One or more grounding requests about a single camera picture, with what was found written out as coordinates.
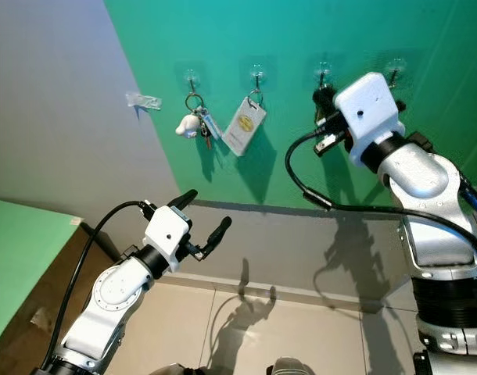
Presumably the clear tape piece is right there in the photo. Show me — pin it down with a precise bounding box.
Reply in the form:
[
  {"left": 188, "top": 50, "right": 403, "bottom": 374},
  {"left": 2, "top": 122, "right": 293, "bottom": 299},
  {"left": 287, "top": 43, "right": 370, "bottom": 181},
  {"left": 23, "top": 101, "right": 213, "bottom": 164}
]
[{"left": 126, "top": 92, "right": 162, "bottom": 110}]

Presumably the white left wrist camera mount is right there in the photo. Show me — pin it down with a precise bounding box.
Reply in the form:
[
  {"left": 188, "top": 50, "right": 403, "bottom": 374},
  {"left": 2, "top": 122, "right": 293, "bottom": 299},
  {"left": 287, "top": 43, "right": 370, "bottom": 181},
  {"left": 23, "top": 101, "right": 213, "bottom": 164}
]
[{"left": 143, "top": 206, "right": 192, "bottom": 274}]

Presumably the clear adhesive hook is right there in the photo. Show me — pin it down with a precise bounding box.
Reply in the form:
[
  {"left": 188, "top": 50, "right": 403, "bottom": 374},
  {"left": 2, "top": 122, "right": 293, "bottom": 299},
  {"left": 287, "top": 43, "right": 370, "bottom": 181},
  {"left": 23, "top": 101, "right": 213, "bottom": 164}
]
[
  {"left": 311, "top": 61, "right": 335, "bottom": 88},
  {"left": 181, "top": 69, "right": 204, "bottom": 96},
  {"left": 246, "top": 62, "right": 271, "bottom": 95},
  {"left": 383, "top": 56, "right": 410, "bottom": 88}
]

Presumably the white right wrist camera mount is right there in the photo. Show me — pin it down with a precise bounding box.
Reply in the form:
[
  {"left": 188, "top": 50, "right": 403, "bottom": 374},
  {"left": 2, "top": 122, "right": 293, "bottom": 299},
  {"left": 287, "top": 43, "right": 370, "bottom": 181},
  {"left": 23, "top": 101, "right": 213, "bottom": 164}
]
[{"left": 333, "top": 71, "right": 406, "bottom": 168}]

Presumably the white key card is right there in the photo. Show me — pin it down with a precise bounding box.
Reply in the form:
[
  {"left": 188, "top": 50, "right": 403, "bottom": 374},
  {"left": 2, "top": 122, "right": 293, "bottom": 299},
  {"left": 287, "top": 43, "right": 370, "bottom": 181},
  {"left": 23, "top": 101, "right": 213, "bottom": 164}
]
[{"left": 221, "top": 88, "right": 267, "bottom": 157}]

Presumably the key bunch with white figurine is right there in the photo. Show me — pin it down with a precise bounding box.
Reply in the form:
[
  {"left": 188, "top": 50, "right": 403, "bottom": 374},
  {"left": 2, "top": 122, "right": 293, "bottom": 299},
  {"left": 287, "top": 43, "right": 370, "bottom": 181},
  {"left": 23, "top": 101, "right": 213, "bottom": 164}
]
[{"left": 176, "top": 92, "right": 222, "bottom": 149}]

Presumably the grey robot right leg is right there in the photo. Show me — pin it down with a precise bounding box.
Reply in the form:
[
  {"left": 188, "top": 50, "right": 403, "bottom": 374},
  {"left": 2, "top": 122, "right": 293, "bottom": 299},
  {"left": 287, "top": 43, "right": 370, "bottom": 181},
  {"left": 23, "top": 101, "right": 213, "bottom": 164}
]
[{"left": 268, "top": 357, "right": 307, "bottom": 375}]

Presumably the grey robot leg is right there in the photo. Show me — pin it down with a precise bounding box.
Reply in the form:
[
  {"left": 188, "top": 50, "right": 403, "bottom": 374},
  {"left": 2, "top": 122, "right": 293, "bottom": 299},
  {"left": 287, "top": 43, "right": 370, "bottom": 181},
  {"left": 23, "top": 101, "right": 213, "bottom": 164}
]
[
  {"left": 151, "top": 363, "right": 187, "bottom": 375},
  {"left": 268, "top": 357, "right": 307, "bottom": 375}
]

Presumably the grey robot left leg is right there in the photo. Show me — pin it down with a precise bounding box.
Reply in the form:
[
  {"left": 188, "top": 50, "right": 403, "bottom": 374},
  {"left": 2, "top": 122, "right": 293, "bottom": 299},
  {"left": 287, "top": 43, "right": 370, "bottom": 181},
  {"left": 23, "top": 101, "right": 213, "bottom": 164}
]
[{"left": 151, "top": 363, "right": 187, "bottom": 375}]

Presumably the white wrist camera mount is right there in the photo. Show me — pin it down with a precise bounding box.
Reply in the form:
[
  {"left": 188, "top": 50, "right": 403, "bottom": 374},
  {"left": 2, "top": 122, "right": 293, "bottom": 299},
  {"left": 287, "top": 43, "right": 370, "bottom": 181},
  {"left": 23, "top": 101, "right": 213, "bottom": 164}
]
[
  {"left": 143, "top": 206, "right": 192, "bottom": 274},
  {"left": 333, "top": 71, "right": 406, "bottom": 168}
]

